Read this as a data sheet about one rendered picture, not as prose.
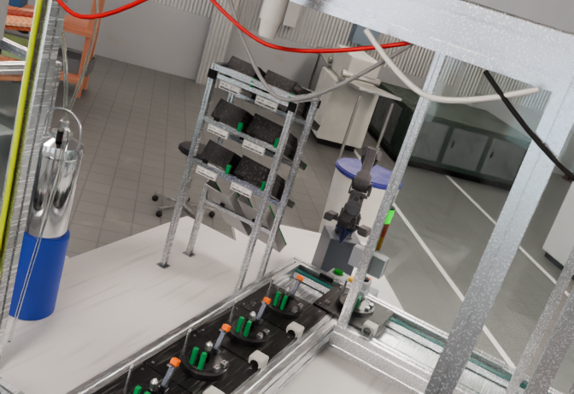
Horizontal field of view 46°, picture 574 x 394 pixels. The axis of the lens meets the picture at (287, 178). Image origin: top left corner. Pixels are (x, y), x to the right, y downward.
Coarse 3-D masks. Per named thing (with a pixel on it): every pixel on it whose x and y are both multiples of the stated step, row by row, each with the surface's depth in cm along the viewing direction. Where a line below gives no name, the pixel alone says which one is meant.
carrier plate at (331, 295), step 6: (336, 288) 259; (348, 288) 262; (324, 294) 251; (330, 294) 253; (336, 294) 254; (318, 300) 246; (324, 300) 247; (330, 300) 248; (336, 300) 250; (318, 306) 242; (324, 306) 243; (330, 306) 244; (336, 306) 245; (330, 312) 240; (336, 312) 241
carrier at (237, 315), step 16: (208, 320) 212; (224, 320) 214; (240, 320) 206; (256, 320) 214; (208, 336) 204; (240, 336) 205; (256, 336) 206; (272, 336) 214; (288, 336) 217; (240, 352) 201; (256, 352) 200; (272, 352) 206
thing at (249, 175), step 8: (240, 160) 245; (248, 160) 243; (240, 168) 244; (248, 168) 242; (256, 168) 241; (264, 168) 239; (248, 176) 241; (256, 176) 240; (264, 176) 238; (256, 184) 239; (280, 184) 248; (272, 192) 246; (280, 192) 250; (288, 200) 257
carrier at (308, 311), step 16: (272, 288) 244; (288, 288) 230; (240, 304) 227; (256, 304) 230; (272, 304) 229; (288, 304) 232; (304, 304) 240; (272, 320) 223; (288, 320) 226; (304, 320) 229
